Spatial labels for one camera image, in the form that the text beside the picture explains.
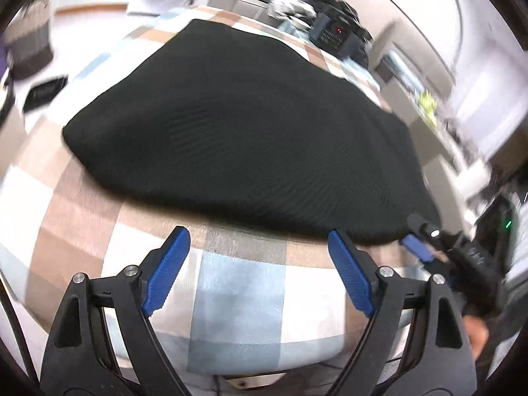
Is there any black knit garment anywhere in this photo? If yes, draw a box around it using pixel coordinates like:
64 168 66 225
62 20 440 245

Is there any black clothes pile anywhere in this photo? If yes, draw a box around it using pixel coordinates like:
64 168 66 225
304 0 362 30

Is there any person's right hand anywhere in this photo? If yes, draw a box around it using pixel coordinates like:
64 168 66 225
463 315 489 360

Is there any yellow-green toy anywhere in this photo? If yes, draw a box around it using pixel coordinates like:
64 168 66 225
417 89 438 126

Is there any checkered blue brown tablecloth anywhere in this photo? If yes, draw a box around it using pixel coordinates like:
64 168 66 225
0 4 426 377

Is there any dark electric pressure cooker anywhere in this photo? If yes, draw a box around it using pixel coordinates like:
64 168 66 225
309 13 364 59

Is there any black plastic tray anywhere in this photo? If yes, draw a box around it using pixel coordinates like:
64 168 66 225
22 75 69 114

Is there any woven laundry basket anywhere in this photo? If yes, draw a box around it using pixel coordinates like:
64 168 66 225
4 0 54 81

